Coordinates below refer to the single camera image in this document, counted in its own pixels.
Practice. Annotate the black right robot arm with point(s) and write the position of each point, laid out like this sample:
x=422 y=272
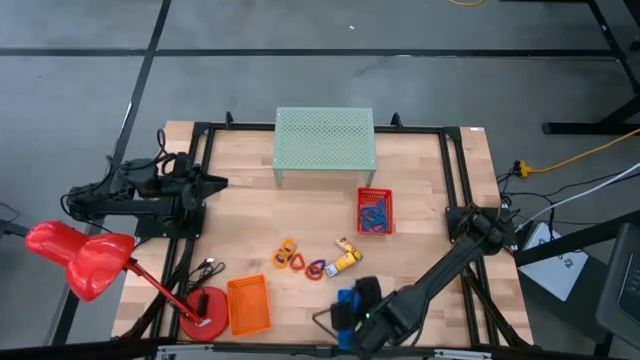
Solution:
x=440 y=265

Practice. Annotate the green perforated metal shelf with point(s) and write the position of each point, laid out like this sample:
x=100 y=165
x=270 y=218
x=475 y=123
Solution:
x=325 y=140

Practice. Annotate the yellow spiral coil wristband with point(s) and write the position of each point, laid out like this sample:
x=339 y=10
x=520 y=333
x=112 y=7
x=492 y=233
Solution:
x=281 y=247
x=274 y=260

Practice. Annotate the red plastic basket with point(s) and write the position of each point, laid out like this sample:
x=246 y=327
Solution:
x=375 y=192

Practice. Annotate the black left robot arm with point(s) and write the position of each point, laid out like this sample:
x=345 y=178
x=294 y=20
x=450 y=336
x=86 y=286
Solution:
x=125 y=205

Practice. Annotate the orange spiral coil wristband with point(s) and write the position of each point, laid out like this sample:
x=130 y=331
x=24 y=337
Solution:
x=314 y=279
x=291 y=260

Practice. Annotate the black desk leg frame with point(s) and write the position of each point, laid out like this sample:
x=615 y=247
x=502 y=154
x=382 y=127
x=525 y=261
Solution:
x=590 y=127

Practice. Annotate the blue plastic basket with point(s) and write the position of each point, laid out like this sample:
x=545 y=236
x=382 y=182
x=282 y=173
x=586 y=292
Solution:
x=345 y=295

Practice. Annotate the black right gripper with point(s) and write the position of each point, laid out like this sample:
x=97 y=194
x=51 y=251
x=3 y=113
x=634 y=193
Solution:
x=380 y=325

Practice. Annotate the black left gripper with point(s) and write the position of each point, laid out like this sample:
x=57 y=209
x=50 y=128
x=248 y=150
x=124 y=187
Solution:
x=192 y=185

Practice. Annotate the red desk lamp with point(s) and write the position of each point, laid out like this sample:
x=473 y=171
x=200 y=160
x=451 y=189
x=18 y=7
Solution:
x=80 y=260

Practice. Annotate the white box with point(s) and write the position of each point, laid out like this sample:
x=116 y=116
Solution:
x=555 y=270

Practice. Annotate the black metal beam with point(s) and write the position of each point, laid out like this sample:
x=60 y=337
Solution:
x=575 y=242

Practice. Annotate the orange plastic basket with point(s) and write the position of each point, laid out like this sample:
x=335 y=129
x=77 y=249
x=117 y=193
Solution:
x=249 y=305

